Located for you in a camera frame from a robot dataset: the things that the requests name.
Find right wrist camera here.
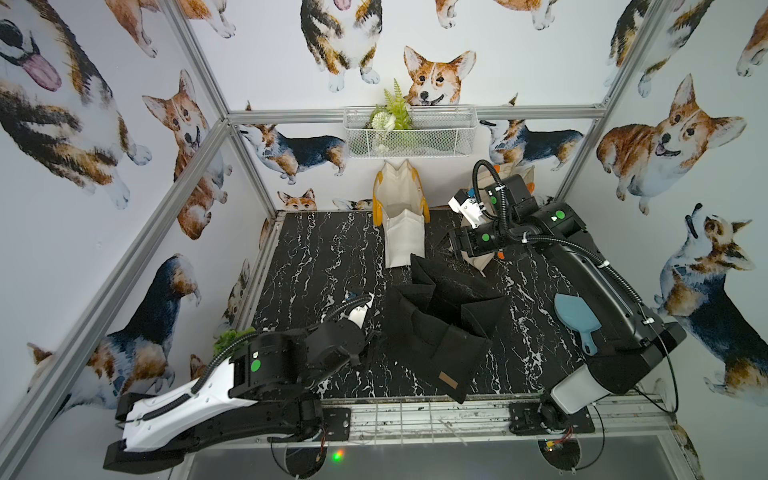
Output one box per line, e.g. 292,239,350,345
448,189,489,229

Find light blue dustpan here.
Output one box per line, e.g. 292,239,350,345
554,293,602,356

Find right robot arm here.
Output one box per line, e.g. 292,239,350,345
448,160,686,417

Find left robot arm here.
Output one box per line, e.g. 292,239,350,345
103,307,369,475

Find cream bag yellow handles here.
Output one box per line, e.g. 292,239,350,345
372,160,430,268

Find white wire wall basket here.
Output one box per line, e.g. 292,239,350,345
343,106,479,158

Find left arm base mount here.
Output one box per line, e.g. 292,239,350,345
267,407,352,444

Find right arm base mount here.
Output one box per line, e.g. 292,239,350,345
508,400,596,436

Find cream bag orange handles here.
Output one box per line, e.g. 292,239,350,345
461,164,535,276

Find green leafy plant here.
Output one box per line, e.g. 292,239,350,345
213,327,255,356

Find green fern with white flower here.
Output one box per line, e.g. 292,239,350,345
366,80,413,155

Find black canvas bag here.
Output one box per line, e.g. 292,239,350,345
381,254,510,404

